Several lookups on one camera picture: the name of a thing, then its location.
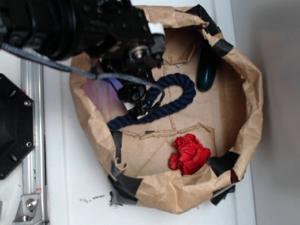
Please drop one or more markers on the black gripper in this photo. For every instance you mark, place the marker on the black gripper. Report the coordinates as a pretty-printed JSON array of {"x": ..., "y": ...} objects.
[{"x": 130, "y": 45}]

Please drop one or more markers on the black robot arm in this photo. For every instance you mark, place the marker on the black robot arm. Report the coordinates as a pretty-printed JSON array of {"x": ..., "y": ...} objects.
[{"x": 96, "y": 39}]

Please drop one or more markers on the dark green oval object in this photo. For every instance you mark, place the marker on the dark green oval object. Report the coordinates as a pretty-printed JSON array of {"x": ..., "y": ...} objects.
[{"x": 207, "y": 68}]

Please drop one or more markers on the crumpled red paper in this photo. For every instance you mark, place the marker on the crumpled red paper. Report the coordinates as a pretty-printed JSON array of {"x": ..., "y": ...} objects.
[{"x": 191, "y": 155}]

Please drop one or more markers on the brown paper bag container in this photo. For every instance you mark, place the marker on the brown paper bag container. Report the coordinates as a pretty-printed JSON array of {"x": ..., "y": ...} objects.
[{"x": 227, "y": 119}]

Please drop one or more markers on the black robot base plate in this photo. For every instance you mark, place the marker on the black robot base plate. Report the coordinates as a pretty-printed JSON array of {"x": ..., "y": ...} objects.
[{"x": 16, "y": 126}]

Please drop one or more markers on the aluminium extrusion rail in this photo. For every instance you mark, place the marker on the aluminium extrusion rail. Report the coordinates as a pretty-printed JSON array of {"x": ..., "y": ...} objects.
[{"x": 33, "y": 166}]

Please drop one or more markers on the metal corner bracket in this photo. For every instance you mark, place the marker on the metal corner bracket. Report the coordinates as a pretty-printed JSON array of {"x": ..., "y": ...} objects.
[{"x": 29, "y": 211}]

